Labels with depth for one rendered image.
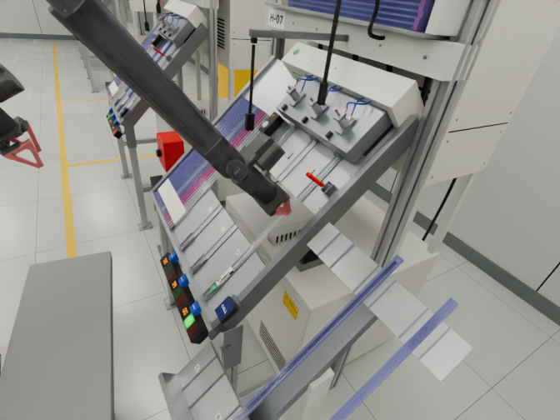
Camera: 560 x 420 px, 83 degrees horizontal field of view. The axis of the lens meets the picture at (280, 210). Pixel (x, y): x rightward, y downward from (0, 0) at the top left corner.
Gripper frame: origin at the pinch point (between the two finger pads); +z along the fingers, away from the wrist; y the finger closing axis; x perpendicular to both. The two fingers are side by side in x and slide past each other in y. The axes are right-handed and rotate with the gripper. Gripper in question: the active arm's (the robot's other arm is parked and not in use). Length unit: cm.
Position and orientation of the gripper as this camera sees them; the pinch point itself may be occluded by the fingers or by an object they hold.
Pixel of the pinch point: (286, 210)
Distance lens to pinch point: 83.7
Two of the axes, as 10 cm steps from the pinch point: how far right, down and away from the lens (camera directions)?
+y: -5.0, -5.4, 6.8
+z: 5.3, 4.3, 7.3
